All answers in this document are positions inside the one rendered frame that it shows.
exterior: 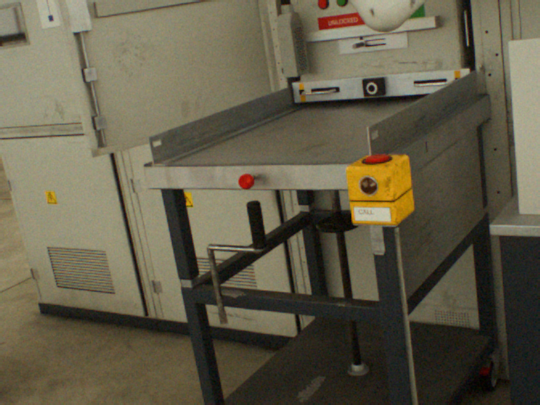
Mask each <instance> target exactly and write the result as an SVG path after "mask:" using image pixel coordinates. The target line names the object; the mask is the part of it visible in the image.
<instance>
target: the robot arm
mask: <svg viewBox="0 0 540 405"><path fill-rule="evenodd" d="M426 1H427V0H349V2H350V3H351V5H352V6H354V8H355V9H356V10H357V12H358V14H359V15H360V17H361V18H362V20H363V22H365V23H366V25H367V26H368V27H369V28H370V29H372V30H373V31H378V32H390V31H394V30H396V29H398V28H399V27H401V26H402V25H403V24H404V23H405V21H406V20H407V19H408V18H409V17H410V16H411V15H412V14H414V13H415V12H416V10H417V9H418V8H419V7H420V6H422V5H423V4H424V3H425V2H426Z"/></svg>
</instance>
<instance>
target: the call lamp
mask: <svg viewBox="0 0 540 405"><path fill-rule="evenodd" d="M358 186H359V189H360V191H361V192H362V193H363V194H365V195H367V196H372V195H375V194H377V192H378V181H377V180H376V178H375V177H373V176H371V175H365V176H363V177H361V178H360V180H359V183H358Z"/></svg>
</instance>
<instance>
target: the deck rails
mask: <svg viewBox="0 0 540 405"><path fill-rule="evenodd" d="M477 97H479V94H477V74H476V71H474V72H470V73H469V74H467V75H465V76H463V77H461V78H459V79H457V80H454V81H452V82H451V83H450V84H449V85H447V86H444V87H442V88H440V89H438V90H437V91H435V92H432V93H430V94H428V95H426V96H425V97H424V98H423V99H420V100H417V101H416V102H414V103H412V104H409V105H408V106H406V107H404V108H401V110H399V111H397V112H395V113H393V114H391V115H390V116H388V117H384V118H383V119H382V120H380V121H378V122H377V123H375V124H372V125H371V126H369V127H367V136H368V143H369V151H370V152H369V153H368V154H366V155H375V154H386V155H388V154H389V153H390V152H392V151H393V150H395V149H398V148H399V147H400V146H402V145H404V143H406V142H407V141H410V140H411V139H412V138H414V137H416V136H418V135H419V134H421V133H423V131H425V130H426V129H428V128H430V127H432V126H433V125H435V124H437V123H438V122H440V121H442V119H444V118H445V117H447V116H449V115H451V114H452V113H454V112H455V111H456V110H459V109H461V107H463V106H464V105H466V104H467V103H469V102H471V101H473V100H475V99H476V98H477ZM305 107H308V106H307V105H303V106H298V103H294V97H293V86H292V85H291V86H288V87H287V88H284V89H281V90H279V91H276V92H272V93H269V94H267V95H264V96H260V97H257V98H255V99H254V100H250V101H248V102H245V103H242V104H238V105H236V106H233V107H230V108H226V109H224V110H223V111H221V112H216V113H214V114H211V115H209V116H206V117H202V118H199V119H197V120H193V121H191V122H190V123H187V124H184V125H180V126H178V127H175V128H172V129H168V130H166V131H163V132H161V133H158V134H156V135H153V136H151V137H147V138H149V147H150V151H151V155H152V160H153V164H152V166H166V165H168V164H170V163H173V162H176V161H178V160H180V159H183V158H187V157H189V155H191V154H193V153H197V152H199V151H201V150H204V149H208V148H210V147H212V146H214V145H215V144H218V143H220V142H222V141H226V140H229V139H231V138H233V137H236V136H239V135H241V134H243V133H245V132H247V131H249V130H252V129H255V128H257V127H260V126H261V125H266V124H267V123H270V121H274V120H276V119H278V118H281V117H285V116H287V115H288V114H291V113H295V112H297V110H299V109H302V108H305ZM375 130H376V132H377V137H376V138H373V139H371V132H373V131H375ZM158 139H159V140H161V145H158V146H156V147H153V141H156V140H158ZM366 155H365V156H366ZM361 158H364V157H361ZM361 158H360V159H361ZM360 159H358V160H360ZM358 160H357V161H358Z"/></svg>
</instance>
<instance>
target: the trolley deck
mask: <svg viewBox="0 0 540 405"><path fill-rule="evenodd" d="M416 101H417V100H406V101H392V102H378V103H365V104H338V105H325V106H311V107H305V108H302V109H299V110H297V112H293V113H291V114H288V115H287V116H285V117H281V118H278V119H276V120H274V121H270V123H267V124H266V125H261V126H260V127H257V128H255V129H252V130H249V131H247V132H245V133H243V134H241V135H239V136H236V137H233V138H231V139H229V140H226V141H222V142H220V143H218V144H215V145H214V146H212V147H210V148H208V149H204V150H201V151H199V152H197V153H193V154H191V155H189V157H185V158H183V159H180V160H178V161H176V162H173V163H170V164H168V165H166V166H152V164H153V161H151V162H147V163H145V164H143V168H144V172H145V180H146V184H147V188H148V189H225V190H346V191H348V186H347V180H346V167H347V166H349V165H352V164H353V163H355V162H356V161H357V160H358V159H360V158H363V157H365V155H366V154H368V153H369V152H370V151H369V143H368V136H367V127H369V126H371V125H372V124H375V123H377V122H378V121H380V120H382V119H383V118H384V117H388V116H390V115H391V114H393V113H396V112H397V111H399V110H401V108H404V107H406V106H408V105H409V104H412V103H414V102H416ZM490 117H491V108H490V96H489V95H487V96H479V97H477V98H476V99H475V100H473V101H471V102H469V103H467V104H466V105H464V106H463V107H461V109H459V110H456V111H455V112H454V113H452V114H451V115H449V116H447V117H445V118H444V119H442V121H440V122H438V123H437V124H435V125H433V126H432V127H430V128H428V129H426V130H425V131H423V133H421V134H419V135H418V136H416V137H414V138H412V139H411V140H410V141H407V142H406V143H404V145H402V146H400V147H399V148H398V149H395V150H393V151H392V152H390V153H389V154H406V155H407V157H408V158H409V161H410V169H411V176H412V175H413V174H414V173H415V172H417V171H418V170H421V169H422V168H423V166H425V165H426V164H428V163H429V162H430V161H431V160H434V159H435V158H437V157H438V156H439V154H441V153H442V152H444V151H445V150H446V149H448V148H450V147H451V146H452V145H454V144H455V142H458V141H459V140H460V139H461V138H462V137H464V136H465V135H467V134H468V133H471V132H472V130H474V129H475V128H476V127H477V126H478V125H480V124H481V123H484V122H485V121H487V120H488V119H489V118H490ZM243 174H251V175H252V176H253V175H255V176H256V180H254V181H255V183H254V186H253V187H250V188H248V189H244V188H242V187H241V186H239V183H238V178H239V177H240V176H241V175H243Z"/></svg>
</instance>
